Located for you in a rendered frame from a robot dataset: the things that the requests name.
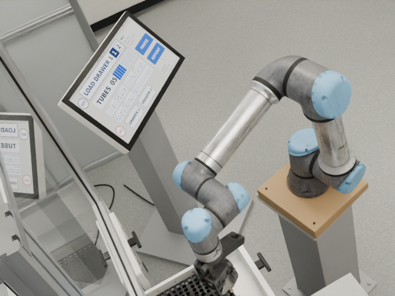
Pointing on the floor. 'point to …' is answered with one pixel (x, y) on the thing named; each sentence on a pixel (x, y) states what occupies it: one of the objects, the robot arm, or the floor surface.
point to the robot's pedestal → (322, 255)
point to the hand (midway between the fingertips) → (229, 281)
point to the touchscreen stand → (167, 198)
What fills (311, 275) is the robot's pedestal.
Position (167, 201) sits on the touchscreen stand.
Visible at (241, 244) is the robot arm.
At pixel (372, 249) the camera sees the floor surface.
